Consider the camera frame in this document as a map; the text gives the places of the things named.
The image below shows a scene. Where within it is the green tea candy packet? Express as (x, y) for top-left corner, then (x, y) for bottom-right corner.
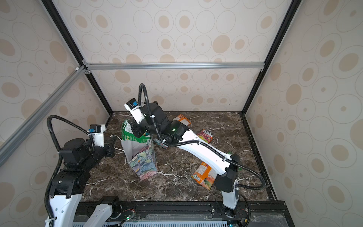
(121, 119), (151, 144)

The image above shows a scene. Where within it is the white paper bag colourful print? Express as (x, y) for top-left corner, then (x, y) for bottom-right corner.
(121, 120), (157, 180)

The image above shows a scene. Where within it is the red yellow Fox's fruits packet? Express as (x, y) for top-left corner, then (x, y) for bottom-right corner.
(197, 130), (213, 143)

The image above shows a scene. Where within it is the large orange snack packet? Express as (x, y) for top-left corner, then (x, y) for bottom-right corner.
(192, 162), (217, 190)

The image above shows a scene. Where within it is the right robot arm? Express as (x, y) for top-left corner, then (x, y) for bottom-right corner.
(125, 83), (266, 210)

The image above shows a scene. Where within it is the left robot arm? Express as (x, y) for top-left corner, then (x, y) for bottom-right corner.
(44, 115), (117, 227)

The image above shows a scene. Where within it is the teal red Fox's packet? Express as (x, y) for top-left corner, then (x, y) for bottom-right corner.
(153, 139), (168, 149)

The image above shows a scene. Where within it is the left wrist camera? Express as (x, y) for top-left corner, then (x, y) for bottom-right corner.
(88, 124), (106, 148)

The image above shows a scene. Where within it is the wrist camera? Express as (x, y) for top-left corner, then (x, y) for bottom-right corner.
(124, 98), (145, 124)
(88, 124), (106, 148)

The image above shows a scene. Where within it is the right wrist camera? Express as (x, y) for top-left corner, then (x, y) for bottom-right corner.
(124, 98), (145, 124)

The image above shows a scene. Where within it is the diagonal aluminium frame bar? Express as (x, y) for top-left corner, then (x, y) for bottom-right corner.
(1, 66), (86, 166)

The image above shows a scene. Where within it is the horizontal aluminium frame bar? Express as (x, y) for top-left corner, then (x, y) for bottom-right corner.
(85, 62), (265, 70)

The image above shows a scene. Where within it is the left black frame post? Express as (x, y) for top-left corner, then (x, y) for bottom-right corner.
(41, 0), (113, 115)

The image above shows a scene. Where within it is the black frame post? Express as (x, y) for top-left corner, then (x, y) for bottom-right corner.
(41, 0), (113, 115)
(240, 0), (303, 114)

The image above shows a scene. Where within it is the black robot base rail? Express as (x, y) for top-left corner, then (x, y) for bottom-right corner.
(67, 200), (296, 227)

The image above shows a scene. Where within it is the right black frame post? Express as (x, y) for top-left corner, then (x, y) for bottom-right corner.
(240, 0), (303, 114)

